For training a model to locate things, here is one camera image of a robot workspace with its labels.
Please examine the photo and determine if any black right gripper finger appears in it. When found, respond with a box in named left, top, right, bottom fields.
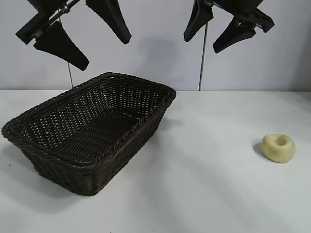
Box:
left=183, top=0, right=214, bottom=42
left=213, top=16, right=258, bottom=54

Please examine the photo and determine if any dark brown wicker basket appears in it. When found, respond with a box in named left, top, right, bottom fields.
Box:
left=0, top=71, right=177, bottom=196

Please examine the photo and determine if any pale yellow egg yolk pastry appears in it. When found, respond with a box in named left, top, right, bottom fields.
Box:
left=261, top=133, right=296, bottom=164

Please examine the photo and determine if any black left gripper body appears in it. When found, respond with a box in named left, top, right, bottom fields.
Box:
left=16, top=0, right=73, bottom=46

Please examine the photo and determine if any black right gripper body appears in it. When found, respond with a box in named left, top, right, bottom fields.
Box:
left=208, top=0, right=275, bottom=33

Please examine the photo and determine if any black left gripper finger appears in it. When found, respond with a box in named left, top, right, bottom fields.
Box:
left=85, top=0, right=132, bottom=45
left=33, top=20, right=90, bottom=71

